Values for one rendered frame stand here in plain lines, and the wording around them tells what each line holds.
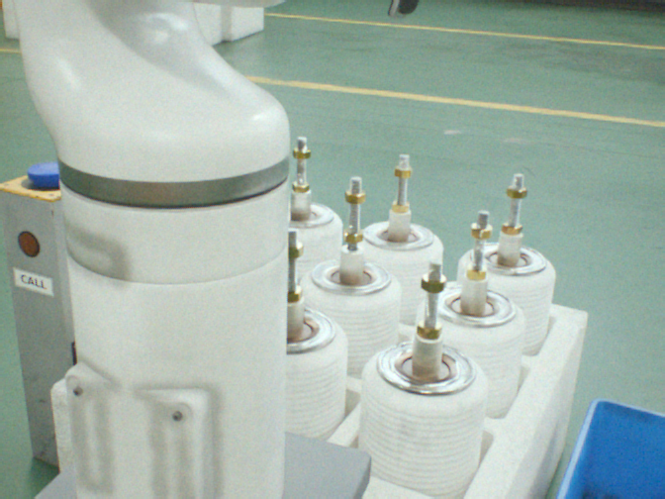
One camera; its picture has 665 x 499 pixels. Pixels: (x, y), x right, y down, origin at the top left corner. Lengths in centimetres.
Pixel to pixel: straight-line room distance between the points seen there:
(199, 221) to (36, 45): 8
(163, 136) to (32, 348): 62
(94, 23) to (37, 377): 63
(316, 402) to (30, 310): 34
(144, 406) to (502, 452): 39
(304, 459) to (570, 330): 48
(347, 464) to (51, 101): 24
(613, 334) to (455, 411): 71
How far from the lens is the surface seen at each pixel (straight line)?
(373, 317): 73
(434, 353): 61
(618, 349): 124
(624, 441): 90
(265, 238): 32
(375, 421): 62
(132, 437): 35
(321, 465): 45
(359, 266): 75
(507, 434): 70
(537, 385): 77
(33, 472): 96
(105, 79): 31
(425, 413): 59
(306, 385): 64
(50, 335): 86
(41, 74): 31
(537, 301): 81
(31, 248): 83
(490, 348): 70
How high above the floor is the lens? 57
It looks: 23 degrees down
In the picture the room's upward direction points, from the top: 2 degrees clockwise
